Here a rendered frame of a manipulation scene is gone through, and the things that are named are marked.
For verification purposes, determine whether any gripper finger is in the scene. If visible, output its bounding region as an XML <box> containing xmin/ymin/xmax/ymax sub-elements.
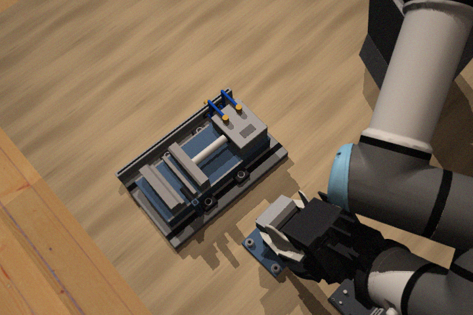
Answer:
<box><xmin>293</xmin><ymin>190</ymin><xmax>310</xmax><ymax>211</ymax></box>
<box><xmin>260</xmin><ymin>224</ymin><xmax>324</xmax><ymax>283</ymax></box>

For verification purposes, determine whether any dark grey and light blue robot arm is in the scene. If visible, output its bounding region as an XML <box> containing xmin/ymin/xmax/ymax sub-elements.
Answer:
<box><xmin>327</xmin><ymin>0</ymin><xmax>473</xmax><ymax>315</ymax></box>

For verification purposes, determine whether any grey flat bar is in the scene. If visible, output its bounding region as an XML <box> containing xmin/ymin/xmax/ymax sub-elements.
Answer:
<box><xmin>162</xmin><ymin>156</ymin><xmax>198</xmax><ymax>197</ymax></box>
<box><xmin>150</xmin><ymin>165</ymin><xmax>186</xmax><ymax>207</ymax></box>

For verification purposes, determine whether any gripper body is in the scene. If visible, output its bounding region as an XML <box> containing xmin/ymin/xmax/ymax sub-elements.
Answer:
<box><xmin>282</xmin><ymin>191</ymin><xmax>411</xmax><ymax>308</ymax></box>

